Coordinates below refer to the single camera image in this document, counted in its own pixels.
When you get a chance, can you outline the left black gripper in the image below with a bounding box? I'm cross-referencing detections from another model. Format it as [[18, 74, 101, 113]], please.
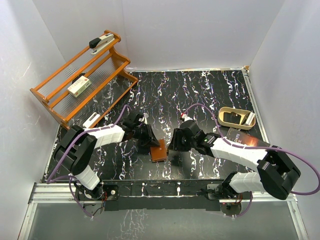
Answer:
[[132, 122, 160, 147]]

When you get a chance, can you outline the brown leather card holder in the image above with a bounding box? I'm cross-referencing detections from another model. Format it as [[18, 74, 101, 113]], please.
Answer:
[[150, 139, 167, 163]]

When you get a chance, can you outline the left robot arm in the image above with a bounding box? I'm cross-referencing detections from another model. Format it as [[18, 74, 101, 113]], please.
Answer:
[[52, 113, 161, 200]]

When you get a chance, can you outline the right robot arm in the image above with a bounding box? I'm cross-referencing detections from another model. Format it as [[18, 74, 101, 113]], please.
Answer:
[[168, 120, 301, 200]]

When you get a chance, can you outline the black card in tray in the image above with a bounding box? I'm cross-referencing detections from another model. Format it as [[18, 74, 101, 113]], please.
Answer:
[[223, 111, 242, 125]]

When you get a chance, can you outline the silver card in tray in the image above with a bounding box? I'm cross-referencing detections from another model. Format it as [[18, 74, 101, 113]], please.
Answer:
[[243, 112, 256, 126]]

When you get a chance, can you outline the dark red picture book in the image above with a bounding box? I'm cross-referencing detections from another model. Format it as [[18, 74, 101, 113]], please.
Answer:
[[226, 128, 271, 147]]

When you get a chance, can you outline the small white box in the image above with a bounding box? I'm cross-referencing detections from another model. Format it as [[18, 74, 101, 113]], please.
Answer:
[[82, 112, 101, 129]]

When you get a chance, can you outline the beige oval tray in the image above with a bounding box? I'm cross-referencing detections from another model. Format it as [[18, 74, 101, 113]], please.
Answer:
[[218, 106, 256, 131]]

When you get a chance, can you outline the orange wooden shelf rack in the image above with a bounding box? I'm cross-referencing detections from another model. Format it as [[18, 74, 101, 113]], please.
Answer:
[[30, 30, 138, 130]]

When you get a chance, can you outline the white staples box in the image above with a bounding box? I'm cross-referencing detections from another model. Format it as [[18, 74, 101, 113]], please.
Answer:
[[67, 76, 92, 98]]

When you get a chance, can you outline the black and beige stapler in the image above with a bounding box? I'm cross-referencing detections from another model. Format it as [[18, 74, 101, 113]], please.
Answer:
[[89, 33, 115, 55]]

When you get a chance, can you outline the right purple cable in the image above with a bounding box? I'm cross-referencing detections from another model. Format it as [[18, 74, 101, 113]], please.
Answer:
[[181, 103, 320, 218]]

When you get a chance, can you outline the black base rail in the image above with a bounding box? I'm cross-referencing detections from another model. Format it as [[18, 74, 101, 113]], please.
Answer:
[[74, 178, 253, 212]]

